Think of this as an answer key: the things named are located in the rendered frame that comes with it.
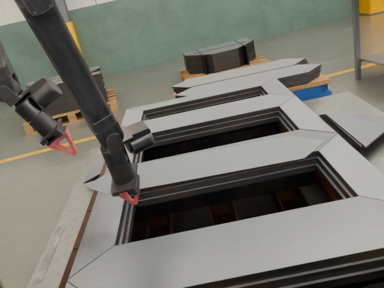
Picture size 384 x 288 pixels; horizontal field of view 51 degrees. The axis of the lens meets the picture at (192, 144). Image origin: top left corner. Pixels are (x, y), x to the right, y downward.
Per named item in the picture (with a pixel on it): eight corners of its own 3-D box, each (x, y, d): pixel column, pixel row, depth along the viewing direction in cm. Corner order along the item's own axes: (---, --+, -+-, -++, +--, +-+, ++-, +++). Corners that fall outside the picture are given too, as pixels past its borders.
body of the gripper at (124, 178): (138, 167, 108) (130, 145, 103) (138, 193, 100) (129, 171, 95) (115, 172, 108) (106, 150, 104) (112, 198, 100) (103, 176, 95)
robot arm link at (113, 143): (90, 117, 94) (104, 138, 88) (134, 97, 97) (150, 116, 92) (103, 152, 102) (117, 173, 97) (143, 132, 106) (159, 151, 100)
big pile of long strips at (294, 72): (305, 64, 238) (304, 54, 236) (330, 79, 201) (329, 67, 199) (173, 92, 240) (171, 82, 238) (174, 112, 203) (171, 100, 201)
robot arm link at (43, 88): (1, 85, 112) (-7, 91, 104) (32, 57, 111) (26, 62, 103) (34, 116, 116) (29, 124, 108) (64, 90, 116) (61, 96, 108)
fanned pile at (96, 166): (125, 148, 202) (123, 141, 200) (115, 185, 165) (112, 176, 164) (101, 154, 202) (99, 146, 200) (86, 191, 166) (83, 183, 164)
